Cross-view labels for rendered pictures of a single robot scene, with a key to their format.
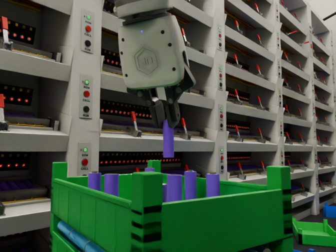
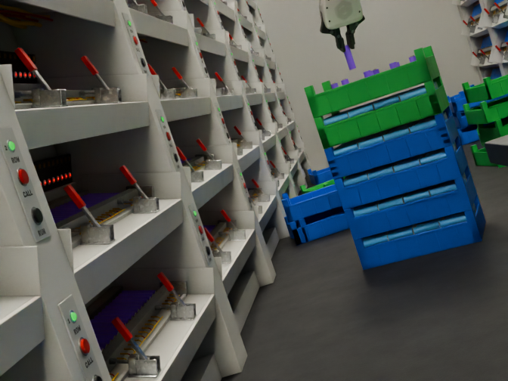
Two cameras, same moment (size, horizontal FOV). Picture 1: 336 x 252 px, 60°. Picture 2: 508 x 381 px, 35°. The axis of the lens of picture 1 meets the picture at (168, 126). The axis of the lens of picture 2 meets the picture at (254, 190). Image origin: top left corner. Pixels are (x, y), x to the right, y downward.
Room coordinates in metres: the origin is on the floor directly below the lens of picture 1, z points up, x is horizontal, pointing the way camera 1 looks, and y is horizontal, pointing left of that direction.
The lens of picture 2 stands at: (-1.04, 1.46, 0.45)
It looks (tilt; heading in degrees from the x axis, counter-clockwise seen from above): 5 degrees down; 326
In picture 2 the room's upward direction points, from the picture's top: 19 degrees counter-clockwise
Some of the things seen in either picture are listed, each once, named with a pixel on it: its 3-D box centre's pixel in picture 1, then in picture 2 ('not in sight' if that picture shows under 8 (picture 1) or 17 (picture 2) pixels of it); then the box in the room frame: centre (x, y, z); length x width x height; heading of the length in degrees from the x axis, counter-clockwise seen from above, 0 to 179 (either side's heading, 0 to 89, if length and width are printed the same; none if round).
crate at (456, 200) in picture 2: not in sight; (411, 201); (0.41, 0.02, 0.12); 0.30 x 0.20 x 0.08; 34
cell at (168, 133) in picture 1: (168, 138); (348, 57); (0.49, 0.00, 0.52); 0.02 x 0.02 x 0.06
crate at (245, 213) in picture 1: (151, 192); (373, 81); (0.41, 0.02, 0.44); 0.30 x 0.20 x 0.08; 34
